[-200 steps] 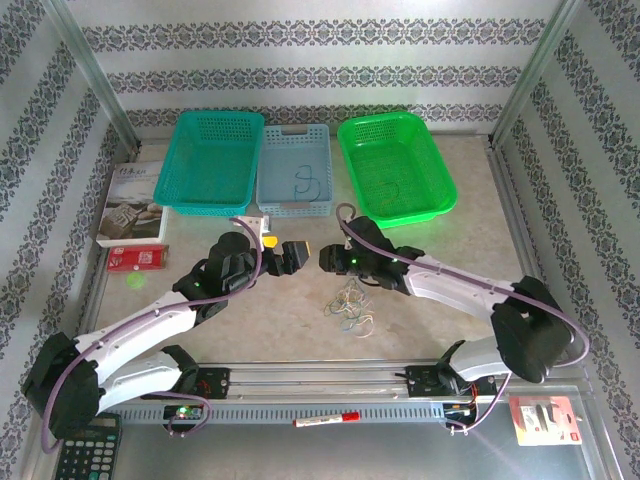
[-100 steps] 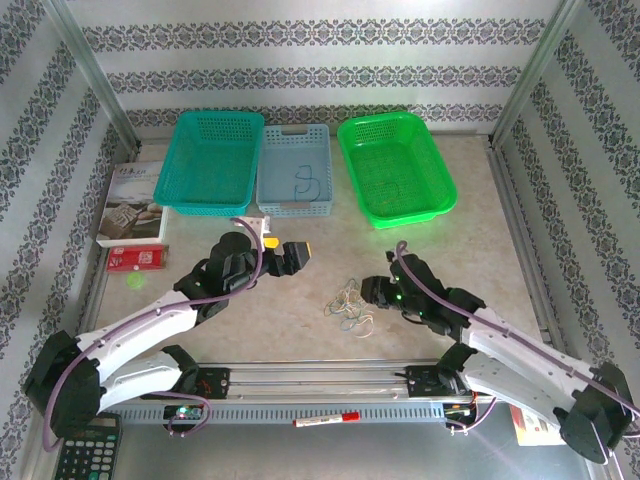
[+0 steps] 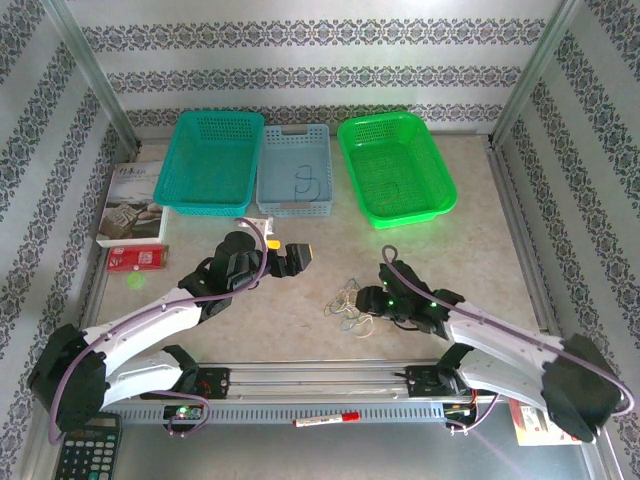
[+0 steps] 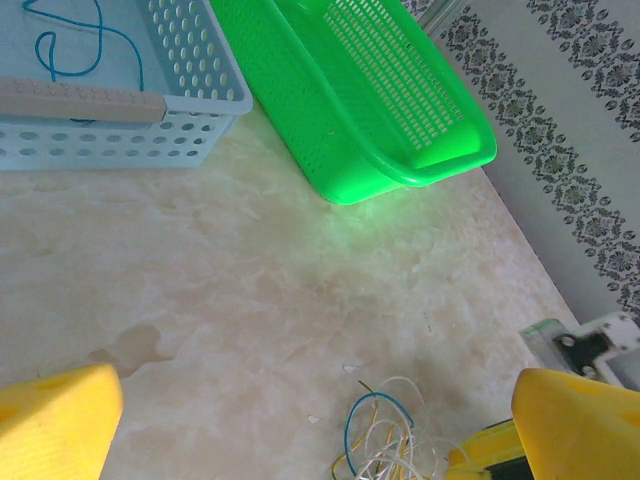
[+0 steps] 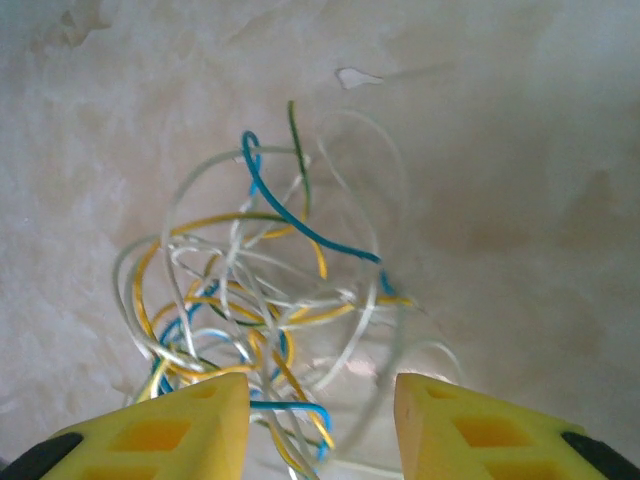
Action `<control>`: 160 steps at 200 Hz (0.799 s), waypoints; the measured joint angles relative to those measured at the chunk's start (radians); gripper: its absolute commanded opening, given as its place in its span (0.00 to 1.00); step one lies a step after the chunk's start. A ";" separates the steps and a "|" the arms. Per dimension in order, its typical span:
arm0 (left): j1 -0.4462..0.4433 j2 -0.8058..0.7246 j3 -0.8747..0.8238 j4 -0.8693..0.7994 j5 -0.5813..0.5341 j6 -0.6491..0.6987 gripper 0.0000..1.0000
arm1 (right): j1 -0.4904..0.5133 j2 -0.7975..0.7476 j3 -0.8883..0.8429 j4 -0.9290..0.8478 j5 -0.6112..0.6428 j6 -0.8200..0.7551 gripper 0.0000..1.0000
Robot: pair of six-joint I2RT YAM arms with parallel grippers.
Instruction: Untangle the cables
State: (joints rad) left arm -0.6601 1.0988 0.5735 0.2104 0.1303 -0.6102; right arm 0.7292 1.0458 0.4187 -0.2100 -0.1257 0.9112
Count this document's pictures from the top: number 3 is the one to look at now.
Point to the black calculator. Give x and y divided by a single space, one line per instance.
90 455

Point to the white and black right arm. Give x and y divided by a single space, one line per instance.
500 340

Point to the light blue plastic basket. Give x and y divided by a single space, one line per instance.
280 160

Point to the aluminium side rail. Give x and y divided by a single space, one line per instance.
95 310
520 230

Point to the book with photo cover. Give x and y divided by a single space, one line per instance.
130 200

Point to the metal frame post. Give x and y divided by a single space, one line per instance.
85 65
537 65

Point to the red capped white marker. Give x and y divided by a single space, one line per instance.
325 419

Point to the green plastic basket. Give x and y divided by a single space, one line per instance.
415 150

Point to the small controller board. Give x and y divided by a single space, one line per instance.
184 412
457 410

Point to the teal plastic basket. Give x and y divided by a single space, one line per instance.
210 165

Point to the small red box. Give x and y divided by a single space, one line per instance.
137 258

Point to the red and white package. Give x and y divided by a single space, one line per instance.
530 425

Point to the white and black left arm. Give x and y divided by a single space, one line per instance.
150 315

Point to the green round cap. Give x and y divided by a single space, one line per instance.
135 280

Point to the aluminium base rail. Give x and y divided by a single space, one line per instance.
320 380

